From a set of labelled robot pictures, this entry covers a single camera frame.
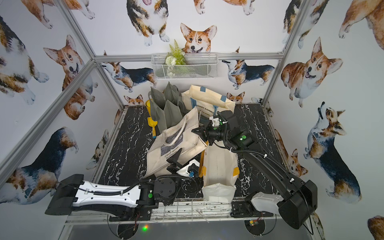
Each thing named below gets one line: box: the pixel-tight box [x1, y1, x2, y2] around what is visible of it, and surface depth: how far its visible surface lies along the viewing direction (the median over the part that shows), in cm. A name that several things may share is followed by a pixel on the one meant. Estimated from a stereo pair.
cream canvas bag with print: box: [144, 107, 208, 179], surface depth 76 cm
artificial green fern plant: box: [165, 39, 187, 67], surface depth 84 cm
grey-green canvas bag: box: [148, 81, 189, 132], surface depth 92 cm
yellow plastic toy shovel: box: [145, 99, 158, 139], surface depth 110 cm
